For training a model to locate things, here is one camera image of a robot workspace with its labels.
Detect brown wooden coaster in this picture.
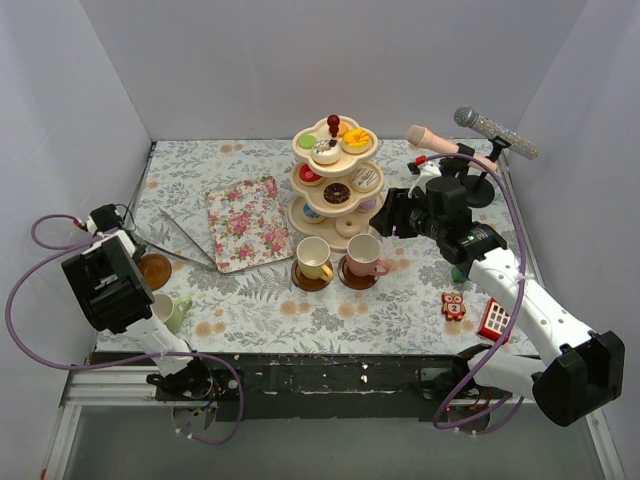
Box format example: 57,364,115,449
291,260,334,292
338,255,378,290
137,253,172,291

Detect purple sprinkled donut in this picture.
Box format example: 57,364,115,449
357,198,377,212

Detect white donut chocolate stripes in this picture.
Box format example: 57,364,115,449
350,167,380,193

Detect pink cup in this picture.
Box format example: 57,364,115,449
346,234,390,277

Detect metal serving tongs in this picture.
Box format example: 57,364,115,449
132,208,218,272

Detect chocolate sprinkled donut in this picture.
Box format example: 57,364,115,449
323,182,351,205

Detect cream three-tier dessert stand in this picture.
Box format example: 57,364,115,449
288,114,385,252

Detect yellow glazed donut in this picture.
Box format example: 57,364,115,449
341,128,372,155

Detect white donut with chocolate square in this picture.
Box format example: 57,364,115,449
310,139,341,165

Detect orange round biscuit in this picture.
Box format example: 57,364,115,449
338,123,349,138

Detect blue glazed donut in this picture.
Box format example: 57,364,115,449
302,203,325,224

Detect yellow cup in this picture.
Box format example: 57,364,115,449
296,237,334,282

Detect red glazed donut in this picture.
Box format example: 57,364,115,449
298,163,324,186

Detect floral serving tray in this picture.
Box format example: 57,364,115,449
206,176,293,274

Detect green round biscuit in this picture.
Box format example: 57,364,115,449
297,134,318,150

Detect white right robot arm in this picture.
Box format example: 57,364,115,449
370,177,625,426

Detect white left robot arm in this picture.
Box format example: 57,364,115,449
61,204,213,400

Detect black microphone stand rear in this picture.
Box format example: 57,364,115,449
461,136,510,208

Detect black microphone stand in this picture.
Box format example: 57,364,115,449
439,143,475,180
461,136,510,208

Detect green cup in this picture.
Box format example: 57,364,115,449
151,293,193,334

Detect black microphone stand front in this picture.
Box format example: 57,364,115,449
439,143,475,180

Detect green toy brick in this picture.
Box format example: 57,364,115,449
451,267,467,283

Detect pink microphone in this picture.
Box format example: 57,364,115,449
406,125,497,172

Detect red owl toy figure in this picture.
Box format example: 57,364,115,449
441,292,466,322

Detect silver glitter microphone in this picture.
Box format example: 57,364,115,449
454,106,540,160

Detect red toy window block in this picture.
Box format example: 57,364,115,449
476,298,510,342

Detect floral tablecloth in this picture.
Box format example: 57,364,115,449
97,138,556,357

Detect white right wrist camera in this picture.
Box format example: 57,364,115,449
407,156,442,197

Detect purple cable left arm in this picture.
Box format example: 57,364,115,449
5,213,246,446

